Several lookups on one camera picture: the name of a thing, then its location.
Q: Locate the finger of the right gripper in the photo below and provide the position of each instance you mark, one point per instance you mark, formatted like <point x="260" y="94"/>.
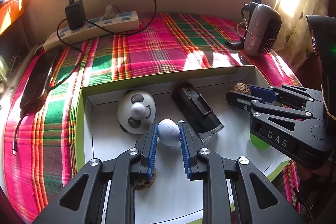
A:
<point x="266" y="94"/>
<point x="239" y="100"/>

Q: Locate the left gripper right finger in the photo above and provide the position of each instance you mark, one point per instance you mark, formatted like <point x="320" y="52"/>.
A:
<point x="195" y="169"/>

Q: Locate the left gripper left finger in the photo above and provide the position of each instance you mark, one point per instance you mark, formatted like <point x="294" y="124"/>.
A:
<point x="147" y="146"/>

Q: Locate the wrinkled walnut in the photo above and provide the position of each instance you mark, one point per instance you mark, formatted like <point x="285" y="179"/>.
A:
<point x="145" y="184"/>
<point x="242" y="88"/>

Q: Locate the white egg-shaped earbud case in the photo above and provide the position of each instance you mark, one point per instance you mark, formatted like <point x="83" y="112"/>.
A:
<point x="168" y="132"/>

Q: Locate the white panda face gadget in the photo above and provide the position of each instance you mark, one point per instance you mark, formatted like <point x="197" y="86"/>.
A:
<point x="136" y="111"/>

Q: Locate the small black dongle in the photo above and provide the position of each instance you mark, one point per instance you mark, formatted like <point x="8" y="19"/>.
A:
<point x="235" y="45"/>

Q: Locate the shallow green white cardboard box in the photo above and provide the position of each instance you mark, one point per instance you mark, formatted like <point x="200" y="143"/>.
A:
<point x="172" y="198"/>

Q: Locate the grey portable speaker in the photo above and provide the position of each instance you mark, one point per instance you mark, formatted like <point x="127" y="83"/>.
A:
<point x="262" y="29"/>

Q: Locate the plaid bed cloth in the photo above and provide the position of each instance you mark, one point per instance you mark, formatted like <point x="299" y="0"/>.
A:
<point x="39" y="151"/>

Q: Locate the spotted cream curtain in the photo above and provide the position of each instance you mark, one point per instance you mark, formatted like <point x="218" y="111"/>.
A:
<point x="293" y="42"/>

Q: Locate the black smartphone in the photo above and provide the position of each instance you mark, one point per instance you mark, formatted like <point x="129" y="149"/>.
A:
<point x="37" y="86"/>

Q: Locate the white power strip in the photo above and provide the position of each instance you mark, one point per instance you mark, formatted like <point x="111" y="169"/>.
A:
<point x="125" y="21"/>

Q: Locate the black charger with cable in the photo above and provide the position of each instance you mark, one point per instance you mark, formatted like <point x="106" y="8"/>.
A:
<point x="75" y="16"/>

